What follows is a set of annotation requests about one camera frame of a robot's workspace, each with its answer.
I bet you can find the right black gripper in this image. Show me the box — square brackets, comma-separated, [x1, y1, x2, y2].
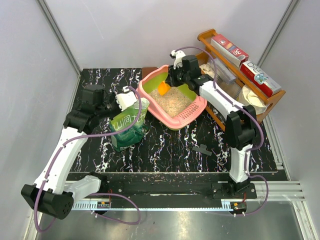
[165, 62, 190, 88]

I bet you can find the yellow plastic litter scoop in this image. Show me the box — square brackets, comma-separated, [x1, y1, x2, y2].
[157, 81, 171, 96]

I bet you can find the green cat litter bag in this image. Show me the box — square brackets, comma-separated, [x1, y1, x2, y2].
[109, 97, 150, 152]

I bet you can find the pink green litter box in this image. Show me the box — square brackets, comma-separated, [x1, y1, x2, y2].
[137, 65, 207, 131]

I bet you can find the black bag clip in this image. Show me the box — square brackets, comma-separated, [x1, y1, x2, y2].
[192, 144, 212, 156]

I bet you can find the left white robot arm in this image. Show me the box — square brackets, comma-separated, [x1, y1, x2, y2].
[21, 84, 121, 220]

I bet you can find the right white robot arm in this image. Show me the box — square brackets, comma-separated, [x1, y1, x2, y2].
[165, 51, 263, 198]

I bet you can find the clear plastic box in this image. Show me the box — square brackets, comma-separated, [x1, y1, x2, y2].
[213, 58, 236, 85]

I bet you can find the red white box upper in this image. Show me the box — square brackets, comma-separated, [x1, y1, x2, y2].
[210, 34, 249, 67]

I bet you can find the red white box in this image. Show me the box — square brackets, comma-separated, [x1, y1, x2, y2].
[210, 34, 249, 67]
[240, 60, 282, 97]

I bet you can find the red white box lower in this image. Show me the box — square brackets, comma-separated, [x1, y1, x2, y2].
[240, 60, 282, 97]

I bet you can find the brown rectangular block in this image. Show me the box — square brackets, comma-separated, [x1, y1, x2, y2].
[142, 67, 158, 72]

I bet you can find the wooden two-tier shelf rack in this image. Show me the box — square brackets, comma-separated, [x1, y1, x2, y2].
[197, 28, 286, 123]

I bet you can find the beige paper bag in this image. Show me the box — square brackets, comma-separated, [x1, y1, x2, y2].
[237, 85, 268, 115]

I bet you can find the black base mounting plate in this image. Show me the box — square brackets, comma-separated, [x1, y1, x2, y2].
[98, 172, 257, 200]

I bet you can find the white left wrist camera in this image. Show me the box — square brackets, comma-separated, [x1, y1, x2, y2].
[115, 86, 137, 112]

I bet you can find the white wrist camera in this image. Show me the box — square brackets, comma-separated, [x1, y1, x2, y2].
[115, 86, 137, 112]
[170, 50, 186, 70]

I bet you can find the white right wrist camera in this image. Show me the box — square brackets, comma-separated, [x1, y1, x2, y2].
[170, 50, 186, 70]

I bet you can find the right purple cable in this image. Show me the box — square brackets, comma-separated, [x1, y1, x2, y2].
[176, 46, 269, 217]

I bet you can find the purple cable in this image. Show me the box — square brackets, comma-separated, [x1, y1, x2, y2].
[176, 46, 269, 217]
[33, 85, 143, 232]

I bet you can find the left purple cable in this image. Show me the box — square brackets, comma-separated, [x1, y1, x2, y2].
[33, 85, 143, 232]

